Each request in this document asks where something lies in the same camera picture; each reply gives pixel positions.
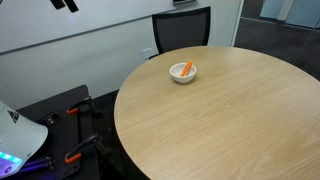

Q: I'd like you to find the orange marker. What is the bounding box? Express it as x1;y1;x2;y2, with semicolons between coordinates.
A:
180;61;192;77

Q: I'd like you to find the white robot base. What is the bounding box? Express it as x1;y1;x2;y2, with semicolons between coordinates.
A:
0;101;48;179

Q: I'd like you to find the white bowl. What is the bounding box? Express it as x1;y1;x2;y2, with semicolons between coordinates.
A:
169;63;197;84

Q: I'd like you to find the black mesh office chair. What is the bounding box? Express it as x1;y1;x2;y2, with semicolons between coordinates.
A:
151;6;211;58

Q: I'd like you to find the black orange clamp far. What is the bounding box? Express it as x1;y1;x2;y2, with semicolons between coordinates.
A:
66;96;103;118

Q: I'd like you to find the black orange clamp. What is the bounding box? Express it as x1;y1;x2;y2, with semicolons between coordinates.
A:
64;134;112;164
66;96;103;118

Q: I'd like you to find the round wooden table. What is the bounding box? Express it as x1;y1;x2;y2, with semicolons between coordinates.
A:
115;47;320;180

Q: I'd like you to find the black orange clamp near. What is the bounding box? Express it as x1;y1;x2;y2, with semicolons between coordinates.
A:
64;134;112;164

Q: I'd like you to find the black perforated mounting board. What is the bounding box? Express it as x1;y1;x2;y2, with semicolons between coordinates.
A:
13;85;100;180

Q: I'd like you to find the white wall outlet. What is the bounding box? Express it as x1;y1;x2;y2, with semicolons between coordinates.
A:
143;48;153;60

